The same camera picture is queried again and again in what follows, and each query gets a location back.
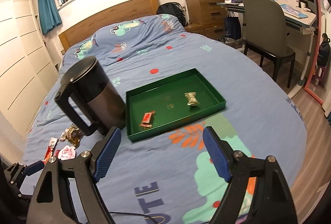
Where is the red white konjac snack bag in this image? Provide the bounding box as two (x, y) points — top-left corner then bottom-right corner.
(43, 137), (58, 164)

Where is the pink cartoon shaped packet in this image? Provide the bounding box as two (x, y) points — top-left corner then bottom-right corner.
(58, 145), (76, 161)

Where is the brown nutritious snack bag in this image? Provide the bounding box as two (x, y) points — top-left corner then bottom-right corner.
(59, 124), (83, 148)

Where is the small red candy bar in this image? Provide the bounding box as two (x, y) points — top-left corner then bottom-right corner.
(139, 111), (155, 128)

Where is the gold candy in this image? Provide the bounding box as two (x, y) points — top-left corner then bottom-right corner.
(185, 92), (200, 106)

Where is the white wardrobe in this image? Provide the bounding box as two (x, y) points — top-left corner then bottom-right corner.
(1, 0), (58, 136)

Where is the black electric kettle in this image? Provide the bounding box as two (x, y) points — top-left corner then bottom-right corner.
(54, 56), (126, 136)

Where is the blue patterned bedspread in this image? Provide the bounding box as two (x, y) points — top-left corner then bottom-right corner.
(22, 14), (307, 223)

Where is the pink framed mirror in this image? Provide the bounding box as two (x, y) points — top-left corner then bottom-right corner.
(304, 0), (325, 105)

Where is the green tray box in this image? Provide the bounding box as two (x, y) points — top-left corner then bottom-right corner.
(126, 68), (226, 142)

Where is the teal curtain left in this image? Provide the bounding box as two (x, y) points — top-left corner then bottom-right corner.
(38, 0), (62, 35)

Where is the dark blue tote bag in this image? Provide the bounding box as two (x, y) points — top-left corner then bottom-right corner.
(224, 12), (241, 40)

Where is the grey desk chair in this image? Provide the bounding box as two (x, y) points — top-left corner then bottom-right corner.
(243, 0), (296, 87)

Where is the white study desk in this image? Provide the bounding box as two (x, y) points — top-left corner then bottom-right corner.
(216, 0), (318, 99)

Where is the wooden drawer cabinet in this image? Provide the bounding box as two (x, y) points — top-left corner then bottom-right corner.
(185, 0), (228, 40)

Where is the wooden headboard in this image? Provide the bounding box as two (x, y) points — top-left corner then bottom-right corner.
(58, 0), (159, 51)

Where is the black backpack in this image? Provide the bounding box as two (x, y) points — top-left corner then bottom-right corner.
(156, 2), (188, 27)

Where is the black cable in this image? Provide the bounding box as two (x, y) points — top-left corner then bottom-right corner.
(108, 211), (161, 224)

